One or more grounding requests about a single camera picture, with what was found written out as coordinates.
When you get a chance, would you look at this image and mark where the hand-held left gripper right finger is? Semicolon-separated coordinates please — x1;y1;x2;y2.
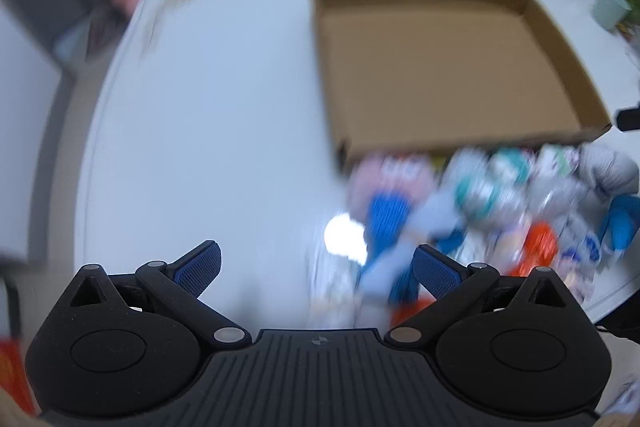
384;244;576;350

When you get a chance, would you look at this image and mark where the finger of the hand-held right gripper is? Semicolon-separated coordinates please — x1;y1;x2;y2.
617;107;640;132

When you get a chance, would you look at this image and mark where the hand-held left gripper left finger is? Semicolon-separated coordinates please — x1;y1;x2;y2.
67;241;252;349

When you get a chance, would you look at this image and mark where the light blue sock bundle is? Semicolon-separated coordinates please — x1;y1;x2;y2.
359;192;471;305

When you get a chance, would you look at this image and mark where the brown cardboard box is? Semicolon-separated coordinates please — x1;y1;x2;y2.
312;0;613;172

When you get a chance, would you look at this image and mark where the gray sock bundle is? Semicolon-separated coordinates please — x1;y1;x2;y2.
580;144;640;198

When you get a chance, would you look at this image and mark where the white fluffy sock bundle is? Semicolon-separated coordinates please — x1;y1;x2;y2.
465;217;526;269

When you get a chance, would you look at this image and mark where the white green sock pink band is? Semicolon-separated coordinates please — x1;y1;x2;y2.
530;144;583;208

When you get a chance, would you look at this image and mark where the white green printed sock bundle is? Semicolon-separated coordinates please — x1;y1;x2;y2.
442;149;531;228

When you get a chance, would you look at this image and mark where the blue white ribbed sock bundle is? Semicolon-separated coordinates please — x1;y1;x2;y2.
597;194;640;254

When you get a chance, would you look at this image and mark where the pink beige sock bundle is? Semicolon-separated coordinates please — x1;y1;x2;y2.
349;154;437;214

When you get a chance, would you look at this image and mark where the pale green cup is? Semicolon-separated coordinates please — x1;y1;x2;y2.
592;0;632;32

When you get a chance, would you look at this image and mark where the gray sock blue flower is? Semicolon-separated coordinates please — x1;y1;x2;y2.
555;217;602;304

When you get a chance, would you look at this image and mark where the orange red packet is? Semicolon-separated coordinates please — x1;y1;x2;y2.
0;338;41;414

